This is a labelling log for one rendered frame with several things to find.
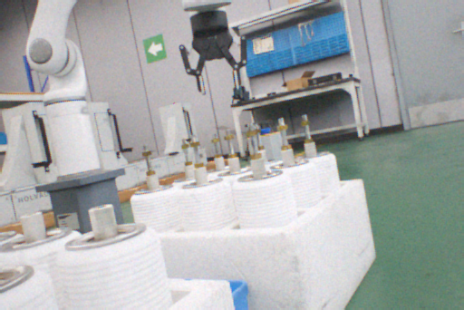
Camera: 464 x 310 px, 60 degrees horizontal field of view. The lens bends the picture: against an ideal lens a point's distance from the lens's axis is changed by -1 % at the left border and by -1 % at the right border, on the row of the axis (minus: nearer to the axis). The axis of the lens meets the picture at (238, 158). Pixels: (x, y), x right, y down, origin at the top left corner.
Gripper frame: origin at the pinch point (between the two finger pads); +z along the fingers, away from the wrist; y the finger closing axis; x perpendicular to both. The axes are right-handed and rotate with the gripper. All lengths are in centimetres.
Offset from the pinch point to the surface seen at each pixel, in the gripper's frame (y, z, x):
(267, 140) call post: -10.8, 14.3, -21.3
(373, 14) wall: -225, -95, -436
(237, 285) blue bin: 2.9, 30.4, 28.3
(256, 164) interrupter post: -3.1, 14.8, 20.0
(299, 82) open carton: -115, -23, -433
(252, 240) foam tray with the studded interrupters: -0.2, 24.9, 26.4
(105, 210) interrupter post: 13.8, 13.5, 45.9
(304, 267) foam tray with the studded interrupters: -6.8, 29.4, 29.0
